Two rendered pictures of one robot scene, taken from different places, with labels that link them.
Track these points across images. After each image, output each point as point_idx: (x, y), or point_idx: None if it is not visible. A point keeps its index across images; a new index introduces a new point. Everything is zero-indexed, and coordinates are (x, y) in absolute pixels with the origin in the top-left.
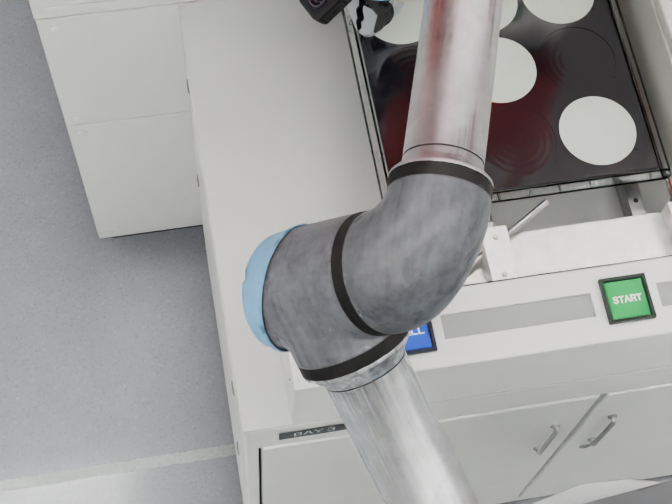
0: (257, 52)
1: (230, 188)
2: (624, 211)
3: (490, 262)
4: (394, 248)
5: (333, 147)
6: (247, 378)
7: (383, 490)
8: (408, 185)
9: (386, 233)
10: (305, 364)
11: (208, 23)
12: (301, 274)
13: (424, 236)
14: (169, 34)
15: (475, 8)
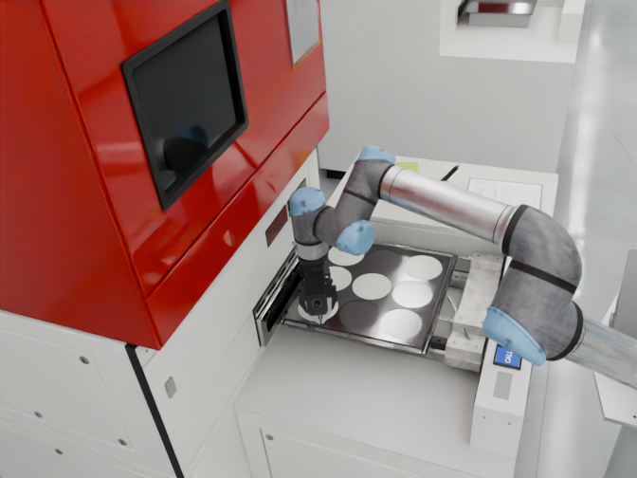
0: (285, 383)
1: (357, 428)
2: (456, 285)
3: (473, 324)
4: (555, 242)
5: (361, 375)
6: (479, 468)
7: (627, 367)
8: (522, 225)
9: (544, 242)
10: (567, 341)
11: (253, 397)
12: (535, 301)
13: (554, 229)
14: (233, 431)
15: (436, 180)
